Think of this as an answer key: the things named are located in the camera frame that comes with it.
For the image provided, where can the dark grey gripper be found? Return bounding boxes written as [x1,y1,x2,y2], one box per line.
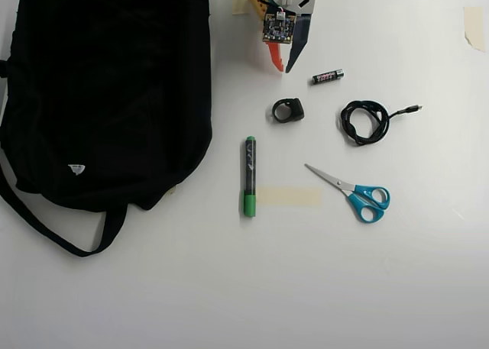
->
[267,13,313,74]

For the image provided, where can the green capped black marker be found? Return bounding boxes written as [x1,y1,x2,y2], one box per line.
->
[242,135,258,218]

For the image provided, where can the black fabric bag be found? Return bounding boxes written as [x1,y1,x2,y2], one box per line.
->
[0,0,213,258]

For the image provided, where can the black AAA battery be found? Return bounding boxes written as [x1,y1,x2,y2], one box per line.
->
[311,69,345,86]

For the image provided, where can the long beige masking tape strip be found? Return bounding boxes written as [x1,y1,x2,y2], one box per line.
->
[256,186,322,208]

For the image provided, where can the torn beige masking tape piece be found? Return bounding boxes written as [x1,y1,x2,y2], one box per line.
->
[463,6,486,53]

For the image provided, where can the camera circuit board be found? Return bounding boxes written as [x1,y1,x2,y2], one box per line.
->
[261,9,297,45]

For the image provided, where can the black ring shaped clip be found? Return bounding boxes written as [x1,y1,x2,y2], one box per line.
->
[270,98,306,124]

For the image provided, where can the coiled black USB cable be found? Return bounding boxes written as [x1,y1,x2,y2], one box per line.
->
[339,99,424,147]

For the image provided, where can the blue handled scissors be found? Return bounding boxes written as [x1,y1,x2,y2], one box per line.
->
[304,163,391,224]

